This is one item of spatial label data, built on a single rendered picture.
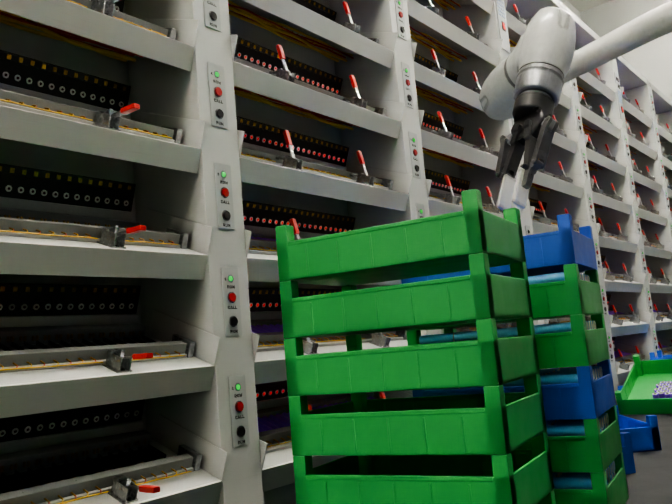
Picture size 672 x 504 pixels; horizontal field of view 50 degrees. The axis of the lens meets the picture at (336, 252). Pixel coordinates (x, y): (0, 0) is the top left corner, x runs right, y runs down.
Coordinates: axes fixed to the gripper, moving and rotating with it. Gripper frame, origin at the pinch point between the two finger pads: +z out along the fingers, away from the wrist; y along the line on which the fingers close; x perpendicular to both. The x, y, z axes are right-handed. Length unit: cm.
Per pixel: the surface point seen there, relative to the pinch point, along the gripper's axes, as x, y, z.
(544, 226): -85, 84, -52
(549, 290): -0.4, -13.5, 21.5
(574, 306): -3.2, -16.5, 23.4
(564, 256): 0.4, -16.1, 16.2
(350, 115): 18, 43, -23
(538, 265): 1.9, -12.4, 17.9
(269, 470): 17, 29, 59
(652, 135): -214, 154, -189
